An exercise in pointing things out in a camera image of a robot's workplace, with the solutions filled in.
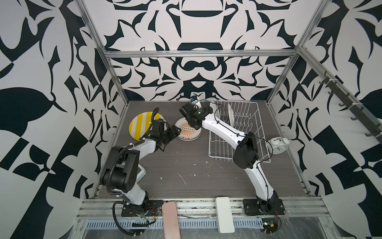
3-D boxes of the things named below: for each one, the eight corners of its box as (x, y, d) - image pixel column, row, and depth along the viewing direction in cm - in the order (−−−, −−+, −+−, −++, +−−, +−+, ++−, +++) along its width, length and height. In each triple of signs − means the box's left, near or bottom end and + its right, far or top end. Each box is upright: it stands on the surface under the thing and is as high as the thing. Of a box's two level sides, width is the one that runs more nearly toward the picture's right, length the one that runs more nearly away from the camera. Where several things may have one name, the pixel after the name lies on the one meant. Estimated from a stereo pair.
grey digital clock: (137, 182, 84) (134, 180, 80) (140, 166, 90) (138, 163, 86) (144, 182, 84) (142, 180, 80) (147, 166, 90) (145, 163, 86)
